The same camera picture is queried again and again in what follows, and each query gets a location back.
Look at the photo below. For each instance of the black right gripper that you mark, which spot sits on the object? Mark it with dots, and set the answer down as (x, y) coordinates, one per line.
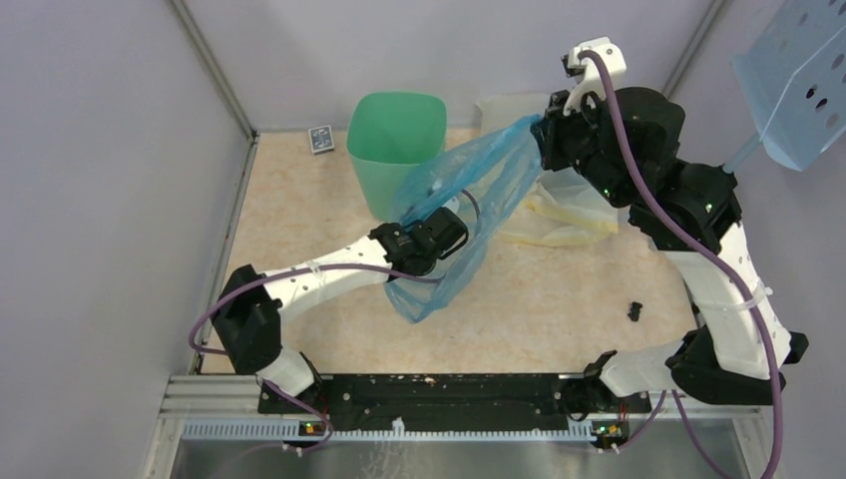
(550, 129)

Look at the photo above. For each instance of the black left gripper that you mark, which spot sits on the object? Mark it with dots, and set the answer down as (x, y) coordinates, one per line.
(410, 225)

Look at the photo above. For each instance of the clear yellow-edged plastic bag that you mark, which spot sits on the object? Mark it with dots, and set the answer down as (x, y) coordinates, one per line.
(561, 208)

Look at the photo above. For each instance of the blue plastic trash bag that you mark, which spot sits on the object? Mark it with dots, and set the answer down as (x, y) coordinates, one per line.
(482, 182)

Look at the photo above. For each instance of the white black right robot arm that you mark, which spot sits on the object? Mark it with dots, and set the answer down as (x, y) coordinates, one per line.
(735, 356)

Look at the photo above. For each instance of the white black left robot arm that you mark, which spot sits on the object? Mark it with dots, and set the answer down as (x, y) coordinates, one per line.
(249, 315)

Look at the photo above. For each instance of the green plastic trash bin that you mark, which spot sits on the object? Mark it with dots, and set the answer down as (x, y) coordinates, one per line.
(390, 134)

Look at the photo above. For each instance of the blue playing card box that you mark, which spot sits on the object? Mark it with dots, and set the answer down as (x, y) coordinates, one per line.
(321, 139)

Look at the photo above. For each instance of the light blue tripod stand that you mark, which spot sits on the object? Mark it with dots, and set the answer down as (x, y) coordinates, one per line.
(742, 154)

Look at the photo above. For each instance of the small black plastic part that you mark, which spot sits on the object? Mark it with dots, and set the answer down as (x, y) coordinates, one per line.
(634, 311)

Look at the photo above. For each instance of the perforated light blue panel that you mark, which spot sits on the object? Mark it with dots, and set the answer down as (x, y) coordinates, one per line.
(792, 78)

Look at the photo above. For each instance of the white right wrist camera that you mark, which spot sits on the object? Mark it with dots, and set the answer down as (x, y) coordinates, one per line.
(586, 73)

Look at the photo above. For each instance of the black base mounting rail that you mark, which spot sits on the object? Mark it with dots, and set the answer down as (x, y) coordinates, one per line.
(495, 402)

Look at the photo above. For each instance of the white cable duct strip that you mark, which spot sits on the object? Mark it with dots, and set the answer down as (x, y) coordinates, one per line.
(288, 430)

